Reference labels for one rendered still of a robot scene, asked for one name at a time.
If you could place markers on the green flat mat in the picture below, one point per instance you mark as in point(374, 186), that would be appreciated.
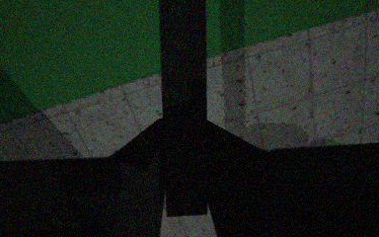
point(54, 51)

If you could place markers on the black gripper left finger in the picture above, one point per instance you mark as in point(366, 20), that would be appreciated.
point(123, 194)

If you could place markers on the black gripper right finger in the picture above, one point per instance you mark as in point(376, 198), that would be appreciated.
point(248, 188)

